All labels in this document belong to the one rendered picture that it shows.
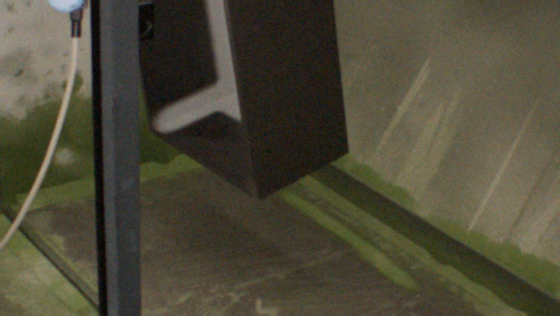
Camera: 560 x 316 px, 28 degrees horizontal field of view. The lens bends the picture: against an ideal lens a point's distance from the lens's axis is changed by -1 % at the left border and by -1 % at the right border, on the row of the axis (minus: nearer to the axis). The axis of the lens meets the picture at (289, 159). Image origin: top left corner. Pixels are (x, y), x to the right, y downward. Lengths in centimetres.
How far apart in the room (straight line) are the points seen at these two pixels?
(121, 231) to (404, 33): 242
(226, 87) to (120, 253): 189
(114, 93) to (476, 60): 229
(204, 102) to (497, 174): 101
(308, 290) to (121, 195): 176
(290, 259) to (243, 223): 30
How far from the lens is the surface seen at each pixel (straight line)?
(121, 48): 187
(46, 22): 402
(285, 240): 395
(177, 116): 378
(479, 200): 379
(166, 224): 404
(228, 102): 382
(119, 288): 206
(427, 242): 391
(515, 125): 381
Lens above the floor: 194
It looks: 25 degrees down
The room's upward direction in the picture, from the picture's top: 3 degrees clockwise
